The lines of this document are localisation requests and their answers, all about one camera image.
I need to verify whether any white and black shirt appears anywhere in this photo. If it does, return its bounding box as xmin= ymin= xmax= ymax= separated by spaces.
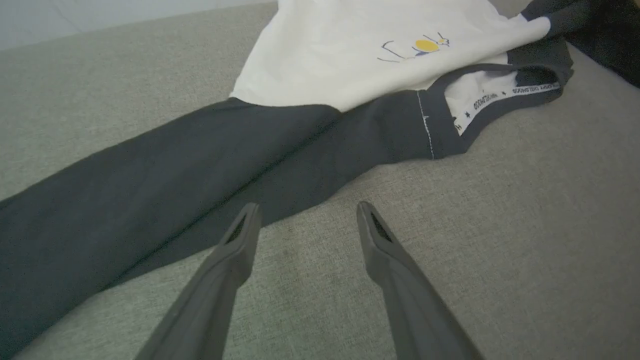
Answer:
xmin=0 ymin=0 xmax=640 ymax=358

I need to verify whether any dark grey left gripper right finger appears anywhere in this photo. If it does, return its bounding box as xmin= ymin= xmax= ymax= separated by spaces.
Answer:
xmin=356 ymin=201 xmax=485 ymax=360

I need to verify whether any grey fabric sofa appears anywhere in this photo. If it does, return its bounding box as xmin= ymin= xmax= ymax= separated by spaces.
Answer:
xmin=0 ymin=0 xmax=640 ymax=360

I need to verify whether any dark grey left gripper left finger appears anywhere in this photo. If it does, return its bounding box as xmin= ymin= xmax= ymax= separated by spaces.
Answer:
xmin=134 ymin=202 xmax=263 ymax=360

